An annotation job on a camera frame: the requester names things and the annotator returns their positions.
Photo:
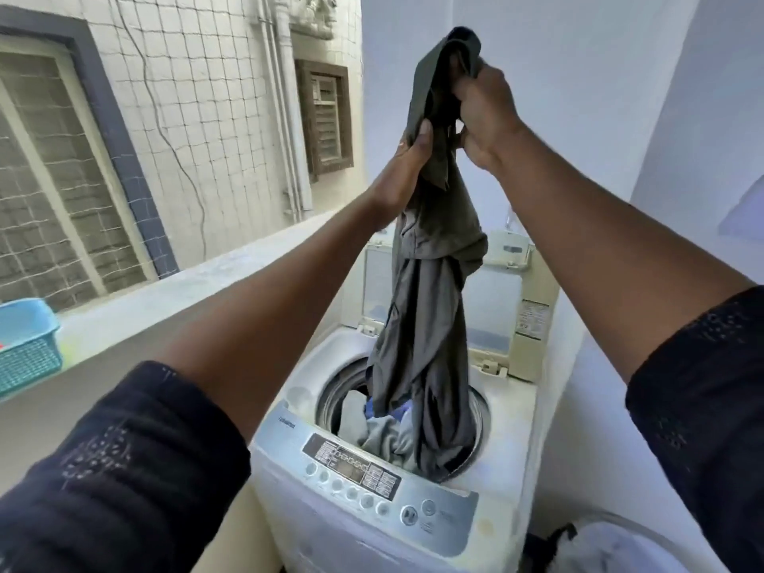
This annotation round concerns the person's left hand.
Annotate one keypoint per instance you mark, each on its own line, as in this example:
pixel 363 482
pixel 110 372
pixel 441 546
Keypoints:
pixel 400 184

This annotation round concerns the person's right hand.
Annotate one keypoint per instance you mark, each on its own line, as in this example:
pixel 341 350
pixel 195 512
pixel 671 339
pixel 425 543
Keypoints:
pixel 489 119

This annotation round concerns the grey-green garment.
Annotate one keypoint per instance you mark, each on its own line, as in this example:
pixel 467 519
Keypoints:
pixel 430 292

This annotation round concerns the glass washing machine lid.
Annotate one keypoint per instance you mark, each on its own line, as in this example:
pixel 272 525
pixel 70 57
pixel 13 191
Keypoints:
pixel 495 304

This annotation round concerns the light blue and white garment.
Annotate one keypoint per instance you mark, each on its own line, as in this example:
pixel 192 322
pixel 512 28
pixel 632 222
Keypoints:
pixel 385 438
pixel 371 406

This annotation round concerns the white clothes garment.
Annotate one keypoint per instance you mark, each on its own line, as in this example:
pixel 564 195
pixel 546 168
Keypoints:
pixel 352 414

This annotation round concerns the white top-load washing machine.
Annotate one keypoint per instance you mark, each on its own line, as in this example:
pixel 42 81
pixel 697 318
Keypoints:
pixel 507 423

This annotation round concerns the round white laundry basket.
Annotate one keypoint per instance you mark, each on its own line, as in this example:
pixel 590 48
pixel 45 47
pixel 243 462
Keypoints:
pixel 609 549

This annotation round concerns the person's left forearm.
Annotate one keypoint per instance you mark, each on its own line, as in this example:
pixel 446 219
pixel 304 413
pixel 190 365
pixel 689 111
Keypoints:
pixel 268 310

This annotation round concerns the white pipe elbow cluster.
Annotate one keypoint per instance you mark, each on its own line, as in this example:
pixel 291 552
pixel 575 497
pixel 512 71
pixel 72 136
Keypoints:
pixel 316 14

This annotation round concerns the person's right forearm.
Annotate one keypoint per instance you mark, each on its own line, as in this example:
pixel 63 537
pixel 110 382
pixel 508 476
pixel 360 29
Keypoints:
pixel 597 232

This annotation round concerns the brown louvred window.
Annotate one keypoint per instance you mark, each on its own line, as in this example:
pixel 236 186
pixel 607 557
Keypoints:
pixel 325 119

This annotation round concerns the white drain pipes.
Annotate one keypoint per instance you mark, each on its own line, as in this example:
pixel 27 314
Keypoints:
pixel 286 113

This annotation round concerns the safety net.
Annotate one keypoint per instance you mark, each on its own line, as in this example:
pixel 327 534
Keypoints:
pixel 209 83

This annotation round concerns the printed white paper sheet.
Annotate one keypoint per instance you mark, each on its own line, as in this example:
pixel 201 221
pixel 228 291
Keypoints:
pixel 746 214

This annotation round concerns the large blue framed window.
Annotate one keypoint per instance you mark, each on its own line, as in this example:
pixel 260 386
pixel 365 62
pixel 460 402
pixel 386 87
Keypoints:
pixel 119 143

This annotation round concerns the turquoise plastic basket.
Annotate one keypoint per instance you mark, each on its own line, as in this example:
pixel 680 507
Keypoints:
pixel 30 358

